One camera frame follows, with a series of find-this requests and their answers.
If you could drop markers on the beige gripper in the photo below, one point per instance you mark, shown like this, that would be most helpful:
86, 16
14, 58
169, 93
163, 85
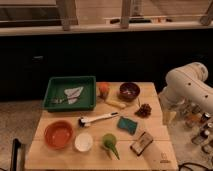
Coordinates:
168, 115

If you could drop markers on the white dish brush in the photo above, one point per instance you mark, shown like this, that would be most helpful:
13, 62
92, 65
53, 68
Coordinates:
86, 121

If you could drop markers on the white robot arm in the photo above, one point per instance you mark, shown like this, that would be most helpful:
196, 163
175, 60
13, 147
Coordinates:
185, 83

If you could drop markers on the dark brown bowl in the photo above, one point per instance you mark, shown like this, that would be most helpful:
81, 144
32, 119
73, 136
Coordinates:
129, 91

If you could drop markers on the small white bowl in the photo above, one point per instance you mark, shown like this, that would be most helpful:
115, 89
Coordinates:
83, 142

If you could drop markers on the red bowl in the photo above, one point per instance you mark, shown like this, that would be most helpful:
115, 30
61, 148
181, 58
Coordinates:
58, 135

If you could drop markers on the pine cone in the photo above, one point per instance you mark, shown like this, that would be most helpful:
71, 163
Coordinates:
144, 111

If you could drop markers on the bottles on floor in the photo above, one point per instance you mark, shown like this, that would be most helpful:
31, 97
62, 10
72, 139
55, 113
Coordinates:
197, 124

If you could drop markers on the teal sponge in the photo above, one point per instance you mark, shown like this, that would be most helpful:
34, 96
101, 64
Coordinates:
128, 125

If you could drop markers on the wooden block box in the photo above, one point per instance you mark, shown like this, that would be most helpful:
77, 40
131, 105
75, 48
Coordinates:
144, 140

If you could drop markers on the yellow banana piece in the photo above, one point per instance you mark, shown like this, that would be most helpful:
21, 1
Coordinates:
116, 104

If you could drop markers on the green funnel scoop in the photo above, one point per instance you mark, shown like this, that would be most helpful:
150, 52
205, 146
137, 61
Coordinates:
109, 142

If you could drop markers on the orange cup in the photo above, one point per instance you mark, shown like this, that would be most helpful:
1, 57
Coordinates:
103, 89

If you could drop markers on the white cloth in tray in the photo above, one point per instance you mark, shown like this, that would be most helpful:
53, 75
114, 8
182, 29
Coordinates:
73, 94

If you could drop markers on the green plastic tray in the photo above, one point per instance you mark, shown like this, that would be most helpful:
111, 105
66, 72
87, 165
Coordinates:
56, 87

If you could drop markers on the metal item in tray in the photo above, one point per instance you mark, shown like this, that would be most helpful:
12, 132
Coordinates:
58, 100

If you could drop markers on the black chair frame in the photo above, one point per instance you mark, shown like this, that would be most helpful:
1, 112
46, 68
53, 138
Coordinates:
17, 156

